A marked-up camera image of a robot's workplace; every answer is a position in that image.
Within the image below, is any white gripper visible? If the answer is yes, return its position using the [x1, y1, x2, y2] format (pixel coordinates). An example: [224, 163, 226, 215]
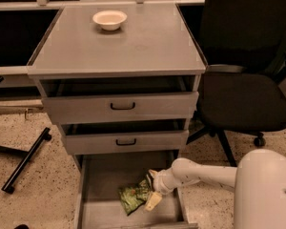
[144, 169, 177, 212]

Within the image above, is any green jalapeno chip bag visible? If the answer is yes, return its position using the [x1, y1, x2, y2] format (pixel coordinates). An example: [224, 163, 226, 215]
[118, 175, 153, 216]

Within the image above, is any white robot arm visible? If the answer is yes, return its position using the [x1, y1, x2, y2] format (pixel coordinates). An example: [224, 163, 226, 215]
[145, 149, 286, 229]

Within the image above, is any grey middle drawer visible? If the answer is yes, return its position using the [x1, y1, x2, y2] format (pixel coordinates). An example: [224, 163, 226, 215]
[60, 119, 189, 155]

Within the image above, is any grey drawer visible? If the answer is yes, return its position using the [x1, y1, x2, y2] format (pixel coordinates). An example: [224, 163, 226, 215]
[41, 76, 198, 124]
[60, 119, 189, 155]
[74, 151, 198, 229]

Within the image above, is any grey bottom drawer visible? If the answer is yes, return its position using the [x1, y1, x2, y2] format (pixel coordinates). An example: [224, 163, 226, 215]
[74, 151, 198, 229]

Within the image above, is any grey drawer cabinet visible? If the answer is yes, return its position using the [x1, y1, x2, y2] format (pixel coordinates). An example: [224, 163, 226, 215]
[26, 2, 208, 229]

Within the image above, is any grey top drawer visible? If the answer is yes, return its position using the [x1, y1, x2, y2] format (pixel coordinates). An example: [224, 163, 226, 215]
[41, 76, 198, 124]

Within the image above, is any black chair base leg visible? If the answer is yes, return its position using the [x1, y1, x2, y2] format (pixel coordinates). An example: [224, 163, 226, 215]
[0, 128, 51, 194]

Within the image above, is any white paper bowl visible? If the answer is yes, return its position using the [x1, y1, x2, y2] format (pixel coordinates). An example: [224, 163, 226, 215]
[92, 10, 127, 31]

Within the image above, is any black office chair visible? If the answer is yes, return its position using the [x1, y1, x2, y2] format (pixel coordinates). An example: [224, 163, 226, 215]
[188, 0, 286, 166]

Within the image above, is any black middle drawer handle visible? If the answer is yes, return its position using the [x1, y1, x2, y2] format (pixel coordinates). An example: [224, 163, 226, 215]
[115, 138, 136, 146]

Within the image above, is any black drawer handle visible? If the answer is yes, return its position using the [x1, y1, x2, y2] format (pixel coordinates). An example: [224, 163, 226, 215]
[115, 138, 136, 146]
[110, 102, 136, 111]

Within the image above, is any black top drawer handle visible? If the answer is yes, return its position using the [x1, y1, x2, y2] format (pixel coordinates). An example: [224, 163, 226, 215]
[110, 102, 136, 111]

